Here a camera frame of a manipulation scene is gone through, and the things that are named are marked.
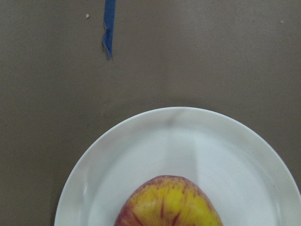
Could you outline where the red yellow apple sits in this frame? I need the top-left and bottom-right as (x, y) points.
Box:
(115, 175), (223, 226)

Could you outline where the white round plate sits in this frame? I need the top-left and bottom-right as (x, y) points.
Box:
(55, 107), (301, 226)

